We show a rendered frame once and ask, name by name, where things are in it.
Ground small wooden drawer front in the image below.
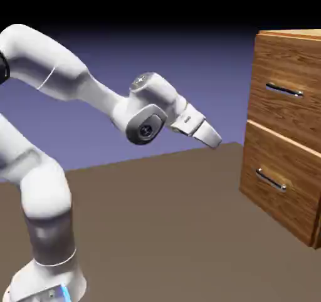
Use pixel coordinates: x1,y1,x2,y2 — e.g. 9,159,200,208
239,122,321,247

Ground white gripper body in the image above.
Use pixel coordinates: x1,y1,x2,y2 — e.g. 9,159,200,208
192,119,223,149

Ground short silver drawer handle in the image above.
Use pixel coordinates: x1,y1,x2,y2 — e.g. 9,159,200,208
255,167,287,192

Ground wooden cabinet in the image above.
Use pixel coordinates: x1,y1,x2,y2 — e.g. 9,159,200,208
238,28,321,250

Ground long silver drawer handle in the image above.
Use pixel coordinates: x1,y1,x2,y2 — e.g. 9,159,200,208
265,82,305,99

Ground large wooden drawer front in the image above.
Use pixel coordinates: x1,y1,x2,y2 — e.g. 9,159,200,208
247,33,321,154

